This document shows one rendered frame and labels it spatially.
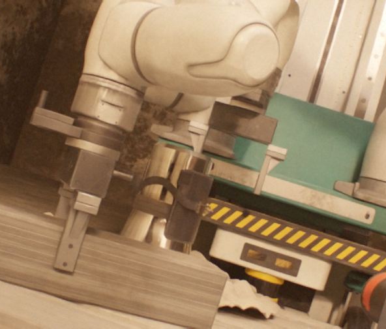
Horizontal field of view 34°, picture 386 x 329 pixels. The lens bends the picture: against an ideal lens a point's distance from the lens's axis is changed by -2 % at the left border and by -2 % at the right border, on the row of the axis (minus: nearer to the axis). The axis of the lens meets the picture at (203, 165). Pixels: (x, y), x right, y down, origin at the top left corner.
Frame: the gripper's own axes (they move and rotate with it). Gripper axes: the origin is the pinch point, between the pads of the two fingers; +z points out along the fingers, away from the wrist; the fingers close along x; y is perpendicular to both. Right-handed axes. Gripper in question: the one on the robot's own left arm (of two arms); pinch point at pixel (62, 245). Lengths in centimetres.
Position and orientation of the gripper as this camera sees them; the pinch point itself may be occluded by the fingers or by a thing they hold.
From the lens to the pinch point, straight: 88.4
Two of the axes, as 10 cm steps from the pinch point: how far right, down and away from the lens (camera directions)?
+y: 9.0, 3.0, 3.2
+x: -3.2, -0.6, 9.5
